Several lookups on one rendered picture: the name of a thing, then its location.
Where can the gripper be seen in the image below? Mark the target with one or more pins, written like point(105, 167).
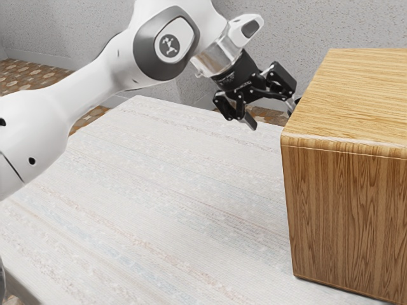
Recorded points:
point(239, 75)

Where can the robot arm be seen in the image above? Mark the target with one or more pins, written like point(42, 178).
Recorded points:
point(95, 82)

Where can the light wooden cabinet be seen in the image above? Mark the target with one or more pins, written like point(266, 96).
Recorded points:
point(346, 178)

